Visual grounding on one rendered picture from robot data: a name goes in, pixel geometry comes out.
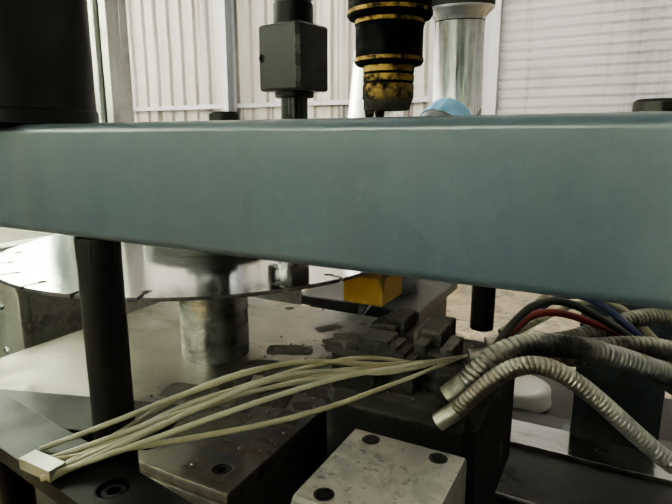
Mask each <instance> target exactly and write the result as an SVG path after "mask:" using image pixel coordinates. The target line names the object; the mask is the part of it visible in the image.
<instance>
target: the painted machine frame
mask: <svg viewBox="0 0 672 504"><path fill-rule="evenodd" d="M208 116H209V120H208V121H163V122H114V123H99V113H98V112H97V109H96V97H95V86H94V74H93V63H92V51H91V40H90V28H89V17H88V6H87V0H0V227H1V228H9V229H17V230H25V231H34V232H42V233H50V234H58V235H66V236H74V246H75V256H76V264H77V274H78V284H79V294H80V304H81V314H82V324H83V334H84V344H85V354H86V364H87V374H88V384H89V394H90V404H91V414H92V424H93V426H96V425H98V424H101V423H104V422H106V421H109V420H111V419H114V418H117V417H119V416H122V415H124V414H127V413H129V412H132V411H134V410H135V408H134V396H133V383H132V371H131V359H130V347H129V335H128V323H127V310H126V298H125V286H124V274H123V262H122V249H121V242H123V243H131V244H139V245H147V246H155V247H163V248H172V249H180V250H188V251H196V252H204V253H212V254H220V255H228V256H236V257H245V258H253V259H261V260H269V261H277V262H285V263H293V264H301V265H310V266H318V267H326V268H334V269H342V270H350V271H358V272H366V273H374V274H383V275H391V276H399V277H407V278H415V279H423V280H431V281H439V282H448V283H456V284H464V285H472V286H480V287H488V288H496V289H504V290H512V291H521V292H529V293H537V294H545V295H553V296H561V297H569V298H577V299H586V300H594V301H602V302H610V303H618V304H626V305H634V306H642V307H650V308H659V309H667V310H672V98H648V99H638V100H635V101H634V102H633V106H632V112H604V113H555V114H506V115H457V116H408V117H359V118H310V119H261V120H239V114H238V113H237V112H230V111H213V112H210V113H209V114H208Z"/></svg>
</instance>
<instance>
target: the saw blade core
mask: <svg viewBox="0 0 672 504"><path fill-rule="evenodd" d="M121 249H122V262H123V274H124V286H125V298H126V301H129V302H137V301H138V300H140V299H141V298H142V302H165V301H196V300H212V292H217V299H228V298H239V297H250V296H259V295H268V294H276V293H283V289H284V290H286V291H287V292H290V291H297V290H303V289H309V288H314V287H320V286H324V285H329V284H334V283H338V282H340V281H346V280H350V279H354V278H357V277H360V276H363V275H366V274H369V273H366V272H358V271H350V270H342V269H334V268H326V267H318V266H310V265H301V264H293V263H285V262H277V261H269V260H261V259H253V258H245V257H236V256H220V257H172V256H163V255H157V254H153V253H150V252H147V251H146V250H145V249H144V245H139V244H131V243H123V242H121ZM0 282H1V283H3V284H5V285H7V286H10V287H13V288H16V289H20V290H23V289H24V291H28V292H32V293H37V294H43V295H49V296H56V297H64V298H71V297H74V299H80V294H79V284H78V274H77V264H76V256H75V246H74V236H66V235H54V236H50V237H46V238H42V239H38V240H34V241H31V242H28V243H24V244H22V245H19V246H16V247H13V248H11V249H9V250H7V251H5V252H3V253H1V254H0ZM280 286H281V287H280ZM145 294H146V295H145ZM144 295H145V296H144Z"/></svg>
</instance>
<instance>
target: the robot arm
mask: <svg viewBox="0 0 672 504"><path fill-rule="evenodd" d="M495 5H496V0H433V4H432V9H433V16H432V17H431V18H432V19H433V21H434V65H433V103H432V104H430V105H429V106H428V107H427V108H426V109H425V110H423V111H422V112H421V113H420V115H419V116H457V115H481V104H482V82H483V60H484V38H485V20H486V17H487V16H488V15H489V14H490V13H491V12H492V11H493V10H494V9H495ZM363 75H364V74H363V68H359V67H357V66H356V65H355V63H353V72H352V82H351V91H350V101H349V110H348V118H359V117H365V113H364V100H363V99H362V97H363V84H364V83H363ZM418 282H419V279H415V278H407V277H402V293H401V294H400V295H399V296H404V295H408V294H412V293H414V292H416V291H417V290H418ZM371 306H372V305H366V304H360V303H359V307H358V311H357V314H359V315H365V313H366V312H367V311H368V309H369V308H370V307H371Z"/></svg>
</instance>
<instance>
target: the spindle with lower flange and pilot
mask: <svg viewBox="0 0 672 504"><path fill-rule="evenodd" d="M179 312H180V328H181V344H182V356H183V358H184V359H185V360H187V361H189V362H192V363H196V364H208V365H209V364H222V363H227V362H232V361H235V360H238V359H240V358H242V357H244V356H245V355H246V354H247V353H248V352H249V327H248V298H247V297H239V298H228V299H217V292H212V300H196V301H179Z"/></svg>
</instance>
